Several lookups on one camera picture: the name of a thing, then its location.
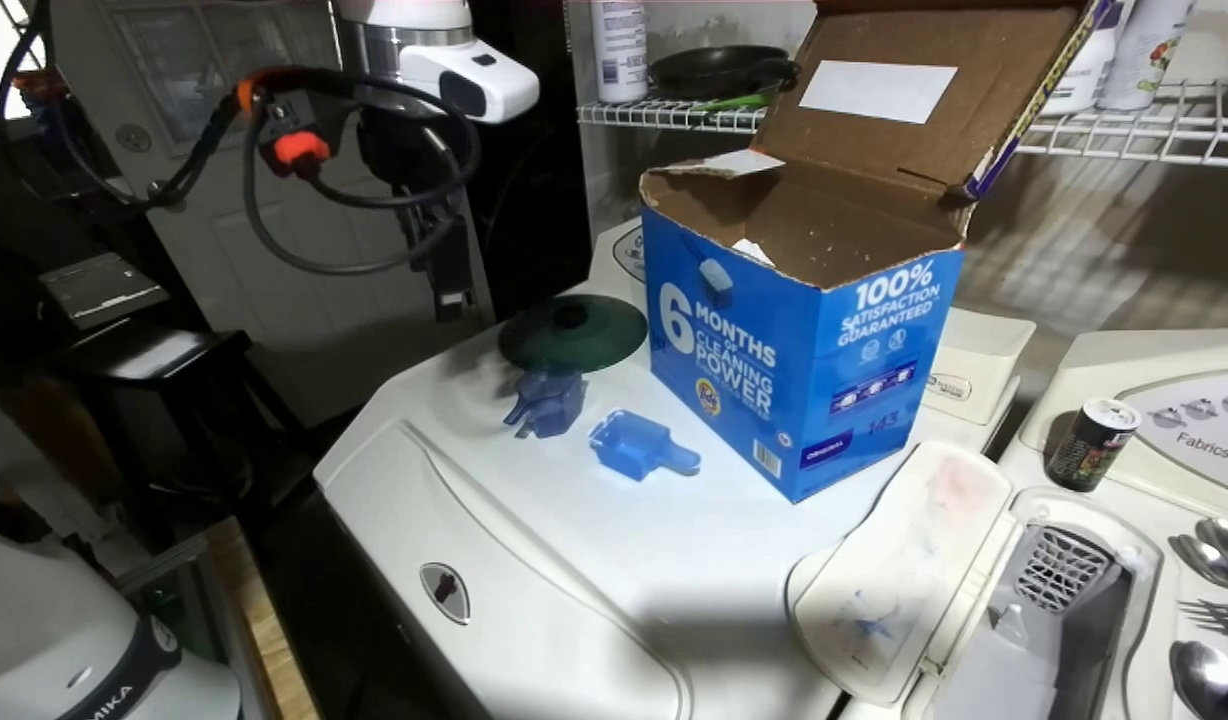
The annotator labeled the white washing machine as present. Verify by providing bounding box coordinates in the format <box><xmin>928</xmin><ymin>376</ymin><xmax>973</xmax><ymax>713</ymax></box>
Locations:
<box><xmin>309</xmin><ymin>214</ymin><xmax>1044</xmax><ymax>720</ymax></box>

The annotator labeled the white wire shelf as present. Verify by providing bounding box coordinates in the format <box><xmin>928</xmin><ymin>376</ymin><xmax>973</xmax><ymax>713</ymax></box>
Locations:
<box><xmin>575</xmin><ymin>76</ymin><xmax>1228</xmax><ymax>175</ymax></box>

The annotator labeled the blue cardboard detergent box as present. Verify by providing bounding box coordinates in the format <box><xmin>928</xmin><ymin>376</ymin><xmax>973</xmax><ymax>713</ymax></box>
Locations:
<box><xmin>635</xmin><ymin>0</ymin><xmax>1104</xmax><ymax>509</ymax></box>

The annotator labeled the dark green round lid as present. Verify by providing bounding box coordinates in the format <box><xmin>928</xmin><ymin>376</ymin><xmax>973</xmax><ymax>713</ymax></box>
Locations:
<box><xmin>495</xmin><ymin>293</ymin><xmax>652</xmax><ymax>376</ymax></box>

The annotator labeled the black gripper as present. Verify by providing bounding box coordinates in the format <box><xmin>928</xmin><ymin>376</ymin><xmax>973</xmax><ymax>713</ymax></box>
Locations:
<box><xmin>355</xmin><ymin>113</ymin><xmax>478</xmax><ymax>257</ymax></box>

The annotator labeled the black frying pan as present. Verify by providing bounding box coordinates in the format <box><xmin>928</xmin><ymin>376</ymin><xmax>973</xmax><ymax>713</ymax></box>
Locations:
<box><xmin>646</xmin><ymin>43</ymin><xmax>800</xmax><ymax>102</ymax></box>

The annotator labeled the white dryer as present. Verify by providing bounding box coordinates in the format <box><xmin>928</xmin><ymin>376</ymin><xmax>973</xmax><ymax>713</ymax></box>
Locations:
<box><xmin>786</xmin><ymin>323</ymin><xmax>1228</xmax><ymax>720</ymax></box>

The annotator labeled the white hinged dryer flap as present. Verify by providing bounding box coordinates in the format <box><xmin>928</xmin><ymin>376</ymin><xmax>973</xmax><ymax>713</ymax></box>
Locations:
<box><xmin>786</xmin><ymin>437</ymin><xmax>1018</xmax><ymax>713</ymax></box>

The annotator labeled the tall white bottle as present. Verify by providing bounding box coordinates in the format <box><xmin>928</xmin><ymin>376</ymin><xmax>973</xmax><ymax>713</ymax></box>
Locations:
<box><xmin>588</xmin><ymin>0</ymin><xmax>652</xmax><ymax>106</ymax></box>

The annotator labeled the small dark can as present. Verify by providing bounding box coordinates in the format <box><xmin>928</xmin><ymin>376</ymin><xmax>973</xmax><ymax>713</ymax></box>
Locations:
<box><xmin>1039</xmin><ymin>393</ymin><xmax>1144</xmax><ymax>497</ymax></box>

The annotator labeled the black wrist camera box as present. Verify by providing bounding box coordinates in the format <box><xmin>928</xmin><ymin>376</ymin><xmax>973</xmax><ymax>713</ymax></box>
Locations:
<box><xmin>237</xmin><ymin>72</ymin><xmax>324</xmax><ymax>158</ymax></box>

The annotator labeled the white flat box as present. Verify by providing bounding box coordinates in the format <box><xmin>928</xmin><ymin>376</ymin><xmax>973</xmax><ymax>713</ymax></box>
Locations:
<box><xmin>922</xmin><ymin>303</ymin><xmax>1044</xmax><ymax>455</ymax></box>

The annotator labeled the grey flat box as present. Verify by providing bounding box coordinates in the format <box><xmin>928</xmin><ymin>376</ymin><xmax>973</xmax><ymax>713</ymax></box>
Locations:
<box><xmin>38</xmin><ymin>247</ymin><xmax>173</xmax><ymax>335</ymax></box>

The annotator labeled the blue plastic scoop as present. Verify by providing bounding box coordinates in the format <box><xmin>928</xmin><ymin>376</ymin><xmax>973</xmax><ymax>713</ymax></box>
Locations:
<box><xmin>499</xmin><ymin>367</ymin><xmax>588</xmax><ymax>441</ymax></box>
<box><xmin>588</xmin><ymin>407</ymin><xmax>704</xmax><ymax>489</ymax></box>

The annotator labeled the large metal spoon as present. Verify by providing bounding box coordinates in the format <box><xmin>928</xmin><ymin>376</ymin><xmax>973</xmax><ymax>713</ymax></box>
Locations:
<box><xmin>1164</xmin><ymin>635</ymin><xmax>1228</xmax><ymax>720</ymax></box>

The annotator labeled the black side table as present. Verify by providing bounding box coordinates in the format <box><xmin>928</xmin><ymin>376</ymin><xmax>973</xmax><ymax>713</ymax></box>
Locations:
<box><xmin>50</xmin><ymin>323</ymin><xmax>330</xmax><ymax>536</ymax></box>

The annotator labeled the wooden platform board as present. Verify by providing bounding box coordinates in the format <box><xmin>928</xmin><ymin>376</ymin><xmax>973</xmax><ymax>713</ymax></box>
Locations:
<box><xmin>208</xmin><ymin>517</ymin><xmax>324</xmax><ymax>720</ymax></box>

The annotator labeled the orange cable plug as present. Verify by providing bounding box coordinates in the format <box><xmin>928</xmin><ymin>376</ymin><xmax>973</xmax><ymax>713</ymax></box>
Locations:
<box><xmin>260</xmin><ymin>123</ymin><xmax>336</xmax><ymax>178</ymax></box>

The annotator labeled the grey lint screen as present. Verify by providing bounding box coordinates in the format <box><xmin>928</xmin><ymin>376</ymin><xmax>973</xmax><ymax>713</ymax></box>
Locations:
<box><xmin>928</xmin><ymin>489</ymin><xmax>1164</xmax><ymax>720</ymax></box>

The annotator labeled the metal fork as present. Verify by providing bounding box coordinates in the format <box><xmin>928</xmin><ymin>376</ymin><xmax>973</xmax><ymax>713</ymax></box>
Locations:
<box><xmin>1178</xmin><ymin>597</ymin><xmax>1228</xmax><ymax>640</ymax></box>

